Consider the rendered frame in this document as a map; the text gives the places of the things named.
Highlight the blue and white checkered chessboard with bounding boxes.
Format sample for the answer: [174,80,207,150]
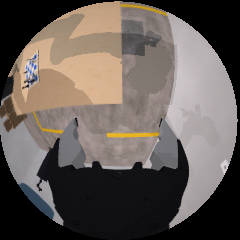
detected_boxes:
[25,50,40,90]

